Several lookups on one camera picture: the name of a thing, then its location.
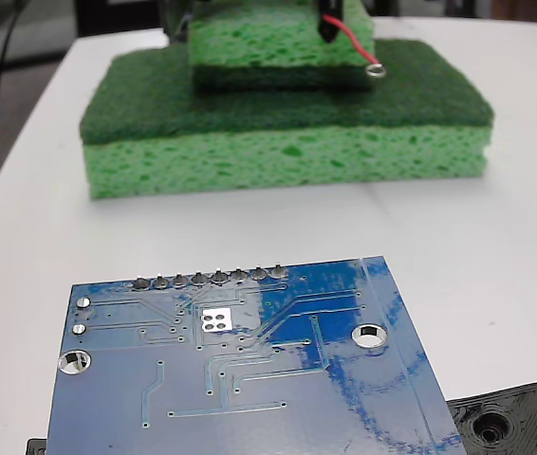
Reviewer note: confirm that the large green scouring sponge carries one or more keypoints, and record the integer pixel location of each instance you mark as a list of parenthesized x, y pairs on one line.
[(273, 156)]

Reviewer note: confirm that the blue printed circuit board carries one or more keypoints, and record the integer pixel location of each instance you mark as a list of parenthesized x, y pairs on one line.
[(249, 403)]

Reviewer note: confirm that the black plastic bracket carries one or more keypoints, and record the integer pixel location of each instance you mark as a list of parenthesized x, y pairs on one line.
[(510, 417)]

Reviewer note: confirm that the small green scouring sponge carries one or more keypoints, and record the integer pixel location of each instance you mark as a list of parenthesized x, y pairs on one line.
[(259, 42)]

